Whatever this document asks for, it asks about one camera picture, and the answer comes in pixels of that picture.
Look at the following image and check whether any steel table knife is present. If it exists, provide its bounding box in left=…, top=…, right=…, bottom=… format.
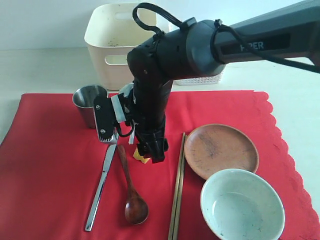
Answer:
left=84, top=133, right=119, bottom=232

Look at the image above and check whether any white lattice plastic basket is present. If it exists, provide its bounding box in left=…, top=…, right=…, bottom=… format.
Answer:
left=174, top=72, right=223, bottom=86

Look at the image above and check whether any yellow cheese wedge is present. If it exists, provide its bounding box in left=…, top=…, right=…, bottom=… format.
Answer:
left=133, top=148, right=151, bottom=164

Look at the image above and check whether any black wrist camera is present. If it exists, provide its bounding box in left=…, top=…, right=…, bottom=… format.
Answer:
left=93, top=84, right=135, bottom=145

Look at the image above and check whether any wooden spoon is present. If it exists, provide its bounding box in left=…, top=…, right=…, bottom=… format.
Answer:
left=117, top=145, right=149, bottom=225

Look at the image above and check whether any right wooden chopstick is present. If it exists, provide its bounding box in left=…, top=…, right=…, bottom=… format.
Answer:
left=171, top=133, right=187, bottom=240

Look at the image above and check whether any red tablecloth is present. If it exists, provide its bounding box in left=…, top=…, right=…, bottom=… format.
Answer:
left=0, top=90, right=320, bottom=240

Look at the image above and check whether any pale green bowl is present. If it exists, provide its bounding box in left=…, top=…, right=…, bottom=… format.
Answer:
left=200, top=168, right=286, bottom=240

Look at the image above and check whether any stainless steel cup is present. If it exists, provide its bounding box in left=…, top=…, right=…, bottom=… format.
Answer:
left=72, top=84, right=108, bottom=129

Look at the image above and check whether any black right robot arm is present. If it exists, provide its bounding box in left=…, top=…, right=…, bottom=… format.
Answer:
left=127, top=0, right=320, bottom=163

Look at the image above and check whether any cream plastic bin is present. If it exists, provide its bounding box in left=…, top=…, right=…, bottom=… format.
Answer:
left=84, top=2, right=154, bottom=91

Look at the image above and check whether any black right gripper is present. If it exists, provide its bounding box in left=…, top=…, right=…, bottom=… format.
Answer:
left=131, top=79, right=173, bottom=164

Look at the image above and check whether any brown wooden plate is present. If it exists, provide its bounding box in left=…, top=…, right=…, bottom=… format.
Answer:
left=184, top=123, right=259, bottom=180

